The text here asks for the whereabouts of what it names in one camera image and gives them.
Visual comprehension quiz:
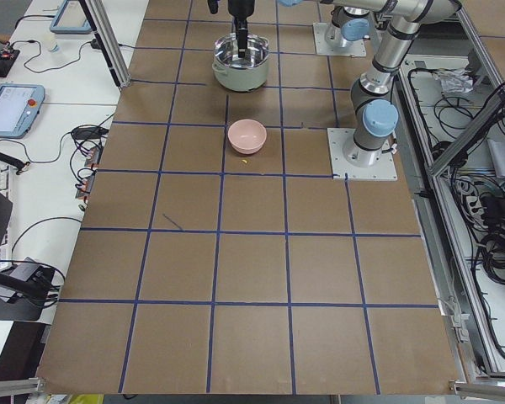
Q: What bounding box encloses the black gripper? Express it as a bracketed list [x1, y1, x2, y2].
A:
[227, 0, 255, 58]

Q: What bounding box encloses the glass pot lid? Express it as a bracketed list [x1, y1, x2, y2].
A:
[213, 35, 271, 71]

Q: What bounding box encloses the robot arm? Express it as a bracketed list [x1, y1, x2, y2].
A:
[227, 0, 370, 58]
[331, 1, 462, 168]

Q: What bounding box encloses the pale green steel pot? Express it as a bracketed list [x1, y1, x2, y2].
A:
[212, 33, 269, 93]

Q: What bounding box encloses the pink bowl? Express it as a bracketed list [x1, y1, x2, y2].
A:
[227, 119, 267, 155]

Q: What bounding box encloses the far blue teach pendant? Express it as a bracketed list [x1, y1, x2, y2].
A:
[50, 0, 92, 35]

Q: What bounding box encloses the blue teach pendant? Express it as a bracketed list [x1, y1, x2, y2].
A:
[0, 83, 45, 139]
[50, 0, 92, 35]

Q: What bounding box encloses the black power adapter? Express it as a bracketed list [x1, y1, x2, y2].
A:
[71, 126, 109, 141]

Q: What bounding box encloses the crumpled plastic bag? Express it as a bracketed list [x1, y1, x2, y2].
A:
[433, 69, 474, 93]

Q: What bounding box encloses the near blue teach pendant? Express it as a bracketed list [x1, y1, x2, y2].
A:
[0, 83, 45, 139]

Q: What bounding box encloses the black handheld tool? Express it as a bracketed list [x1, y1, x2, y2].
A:
[0, 152, 29, 174]

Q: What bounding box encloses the grey usb hub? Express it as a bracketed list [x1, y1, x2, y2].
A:
[0, 261, 55, 303]

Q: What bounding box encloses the black monitor stand base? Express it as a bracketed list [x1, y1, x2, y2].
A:
[0, 298, 43, 322]

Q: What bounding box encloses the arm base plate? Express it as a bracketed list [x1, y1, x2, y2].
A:
[313, 19, 369, 57]
[327, 128, 398, 181]

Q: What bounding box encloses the aluminium frame post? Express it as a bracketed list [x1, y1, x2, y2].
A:
[79, 0, 131, 88]

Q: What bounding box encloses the black cable bundle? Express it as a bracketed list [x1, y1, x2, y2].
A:
[466, 176, 505, 287]

